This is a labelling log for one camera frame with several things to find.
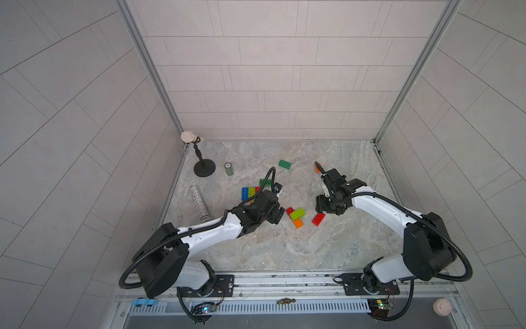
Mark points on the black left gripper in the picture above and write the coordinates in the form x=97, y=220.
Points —
x=275, y=211

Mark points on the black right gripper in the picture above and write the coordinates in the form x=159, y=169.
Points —
x=325, y=205

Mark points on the small dark blue lego brick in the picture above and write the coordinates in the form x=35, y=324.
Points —
x=245, y=193

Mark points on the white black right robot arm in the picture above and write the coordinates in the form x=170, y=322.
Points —
x=428, y=251

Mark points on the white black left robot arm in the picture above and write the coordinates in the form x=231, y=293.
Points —
x=165, y=260

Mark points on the dark green lego brick near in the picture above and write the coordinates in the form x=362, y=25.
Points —
x=267, y=182

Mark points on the dark green lego brick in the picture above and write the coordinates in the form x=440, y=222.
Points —
x=267, y=182
x=284, y=164

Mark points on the dark green lego brick far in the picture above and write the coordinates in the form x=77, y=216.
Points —
x=284, y=164

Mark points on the green camouflage can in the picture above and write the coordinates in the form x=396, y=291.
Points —
x=229, y=169

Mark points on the glitter silver microphone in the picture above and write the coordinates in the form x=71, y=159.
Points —
x=199, y=204

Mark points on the black microphone stand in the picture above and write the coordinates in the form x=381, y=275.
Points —
x=204, y=167

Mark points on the brass fitting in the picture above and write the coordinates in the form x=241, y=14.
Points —
x=286, y=300

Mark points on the left circuit board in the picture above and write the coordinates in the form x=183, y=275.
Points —
x=205, y=308

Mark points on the circuit board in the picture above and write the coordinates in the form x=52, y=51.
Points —
x=380, y=308
x=205, y=308

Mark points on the right circuit board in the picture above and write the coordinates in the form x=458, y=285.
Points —
x=380, y=308

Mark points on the light blue clip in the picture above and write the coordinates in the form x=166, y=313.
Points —
x=144, y=302

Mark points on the beige round knob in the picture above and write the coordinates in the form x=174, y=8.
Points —
x=442, y=307

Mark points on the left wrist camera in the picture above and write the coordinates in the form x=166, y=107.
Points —
x=277, y=188

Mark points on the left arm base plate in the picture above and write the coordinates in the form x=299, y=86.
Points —
x=223, y=286

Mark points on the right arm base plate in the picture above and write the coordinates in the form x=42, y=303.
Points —
x=359, y=284

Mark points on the metal corner frame post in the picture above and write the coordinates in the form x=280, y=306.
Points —
x=440, y=28

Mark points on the left metal corner post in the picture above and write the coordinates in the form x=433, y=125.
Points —
x=131, y=26

